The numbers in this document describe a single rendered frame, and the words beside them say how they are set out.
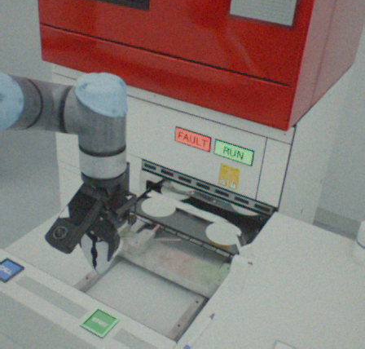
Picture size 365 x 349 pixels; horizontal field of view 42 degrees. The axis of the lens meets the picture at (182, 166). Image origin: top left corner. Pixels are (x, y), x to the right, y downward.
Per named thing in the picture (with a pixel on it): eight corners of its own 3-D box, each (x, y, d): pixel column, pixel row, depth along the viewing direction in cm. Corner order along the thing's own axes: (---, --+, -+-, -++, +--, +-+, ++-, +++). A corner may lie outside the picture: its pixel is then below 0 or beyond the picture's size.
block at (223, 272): (223, 271, 121) (224, 262, 119) (235, 276, 119) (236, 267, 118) (208, 289, 114) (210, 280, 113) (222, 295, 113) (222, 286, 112)
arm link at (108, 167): (107, 162, 70) (65, 146, 74) (107, 188, 73) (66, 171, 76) (135, 144, 76) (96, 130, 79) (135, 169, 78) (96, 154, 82)
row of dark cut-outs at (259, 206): (142, 166, 150) (142, 159, 149) (272, 214, 132) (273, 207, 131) (141, 167, 150) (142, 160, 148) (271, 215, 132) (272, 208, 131)
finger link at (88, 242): (114, 258, 90) (115, 219, 85) (94, 276, 85) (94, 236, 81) (101, 252, 91) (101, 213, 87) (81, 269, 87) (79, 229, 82)
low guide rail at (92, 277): (163, 214, 150) (164, 206, 149) (169, 216, 149) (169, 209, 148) (51, 315, 112) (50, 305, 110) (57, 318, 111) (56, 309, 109)
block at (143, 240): (144, 236, 130) (144, 227, 129) (155, 240, 129) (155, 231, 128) (127, 251, 124) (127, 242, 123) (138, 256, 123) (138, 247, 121)
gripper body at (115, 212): (138, 222, 85) (139, 164, 79) (107, 247, 79) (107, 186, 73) (103, 207, 88) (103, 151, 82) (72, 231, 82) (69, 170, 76)
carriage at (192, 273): (118, 232, 135) (118, 224, 134) (234, 284, 121) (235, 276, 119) (101, 247, 129) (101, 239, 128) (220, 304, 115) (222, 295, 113)
